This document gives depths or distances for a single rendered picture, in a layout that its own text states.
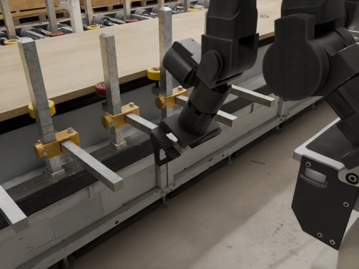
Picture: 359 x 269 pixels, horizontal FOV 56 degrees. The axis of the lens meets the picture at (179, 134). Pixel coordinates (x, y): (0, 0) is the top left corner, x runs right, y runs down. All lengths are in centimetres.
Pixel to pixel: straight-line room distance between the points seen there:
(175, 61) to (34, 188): 71
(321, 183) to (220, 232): 132
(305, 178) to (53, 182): 79
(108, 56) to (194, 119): 59
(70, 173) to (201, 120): 68
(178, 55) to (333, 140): 33
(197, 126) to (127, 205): 127
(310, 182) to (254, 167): 179
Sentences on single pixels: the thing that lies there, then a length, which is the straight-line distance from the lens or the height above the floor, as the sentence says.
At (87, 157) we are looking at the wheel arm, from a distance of 102.
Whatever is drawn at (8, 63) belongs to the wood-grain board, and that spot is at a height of 90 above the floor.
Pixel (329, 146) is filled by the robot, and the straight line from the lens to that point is 68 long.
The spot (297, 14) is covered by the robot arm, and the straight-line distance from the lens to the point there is 42.
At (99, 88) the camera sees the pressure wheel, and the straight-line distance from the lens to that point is 126.
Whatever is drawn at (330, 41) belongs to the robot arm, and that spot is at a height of 127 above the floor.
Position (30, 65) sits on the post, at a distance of 101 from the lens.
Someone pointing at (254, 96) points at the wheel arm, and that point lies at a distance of 142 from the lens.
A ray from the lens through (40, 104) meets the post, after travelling 105.
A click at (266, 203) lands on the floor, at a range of 213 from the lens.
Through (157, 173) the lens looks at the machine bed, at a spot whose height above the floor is 26.
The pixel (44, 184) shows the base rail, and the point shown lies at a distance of 115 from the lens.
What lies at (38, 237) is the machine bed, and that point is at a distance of 162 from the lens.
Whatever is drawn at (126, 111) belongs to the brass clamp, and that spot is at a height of 84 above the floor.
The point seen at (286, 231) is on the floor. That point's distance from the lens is 199.
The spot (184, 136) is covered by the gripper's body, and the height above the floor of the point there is 107.
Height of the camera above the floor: 137
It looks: 30 degrees down
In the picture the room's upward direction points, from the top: straight up
